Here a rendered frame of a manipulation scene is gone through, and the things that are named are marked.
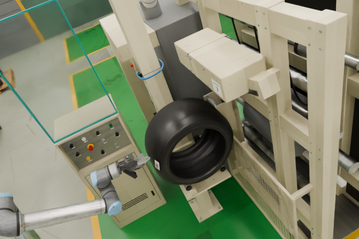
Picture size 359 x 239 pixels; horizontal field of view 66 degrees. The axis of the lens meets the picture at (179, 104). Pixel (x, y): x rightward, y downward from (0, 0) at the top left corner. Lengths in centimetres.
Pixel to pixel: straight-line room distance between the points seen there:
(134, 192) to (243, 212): 106
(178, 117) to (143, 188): 136
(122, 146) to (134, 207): 75
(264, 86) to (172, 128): 61
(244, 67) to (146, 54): 70
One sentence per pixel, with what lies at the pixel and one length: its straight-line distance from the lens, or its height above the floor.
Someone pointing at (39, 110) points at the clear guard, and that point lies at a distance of 227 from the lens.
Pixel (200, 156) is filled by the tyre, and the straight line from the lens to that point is 218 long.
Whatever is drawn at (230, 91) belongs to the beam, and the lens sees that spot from 137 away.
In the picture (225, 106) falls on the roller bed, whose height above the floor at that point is 116.
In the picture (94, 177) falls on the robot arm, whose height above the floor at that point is 133.
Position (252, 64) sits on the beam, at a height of 178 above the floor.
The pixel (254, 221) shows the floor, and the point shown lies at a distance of 286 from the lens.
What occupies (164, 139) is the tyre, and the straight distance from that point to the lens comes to 167.
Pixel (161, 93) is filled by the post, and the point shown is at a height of 148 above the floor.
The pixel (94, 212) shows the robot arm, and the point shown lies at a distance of 177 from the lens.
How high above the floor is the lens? 249
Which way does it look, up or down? 35 degrees down
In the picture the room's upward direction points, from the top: 20 degrees counter-clockwise
